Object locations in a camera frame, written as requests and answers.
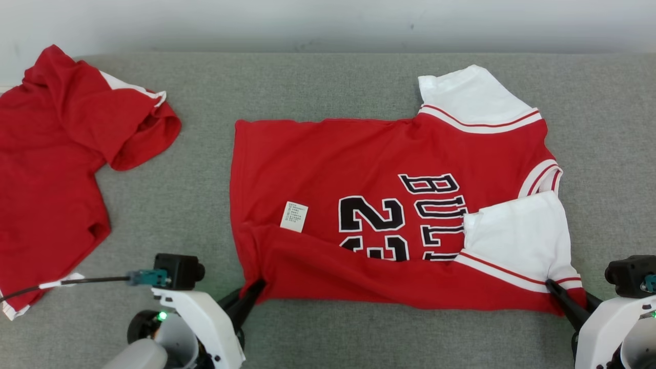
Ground red shorts with white stripes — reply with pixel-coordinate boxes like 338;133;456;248
0;45;182;322

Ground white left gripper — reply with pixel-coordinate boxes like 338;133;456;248
151;279;267;369

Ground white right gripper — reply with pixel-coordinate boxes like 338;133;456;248
545;279;656;369

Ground red white basketball jersey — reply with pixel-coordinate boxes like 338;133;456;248
230;64;588;316

